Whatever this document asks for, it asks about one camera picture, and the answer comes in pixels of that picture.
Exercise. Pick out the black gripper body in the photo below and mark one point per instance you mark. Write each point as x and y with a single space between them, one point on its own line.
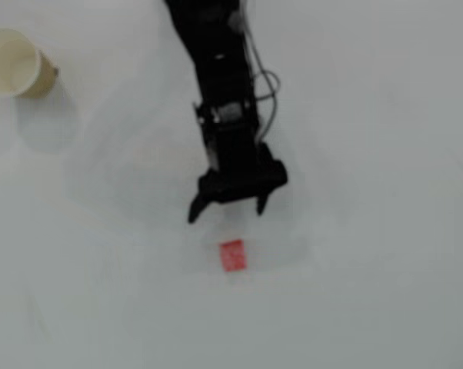
242 185

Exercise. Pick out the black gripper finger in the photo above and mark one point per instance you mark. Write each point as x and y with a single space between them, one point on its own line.
263 201
198 207

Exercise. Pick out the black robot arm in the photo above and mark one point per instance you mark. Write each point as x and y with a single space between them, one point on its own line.
216 57

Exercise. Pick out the beige paper cup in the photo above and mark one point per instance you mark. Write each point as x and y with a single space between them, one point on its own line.
8 65

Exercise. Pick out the red foam cube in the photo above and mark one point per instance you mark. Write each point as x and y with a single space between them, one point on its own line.
233 255

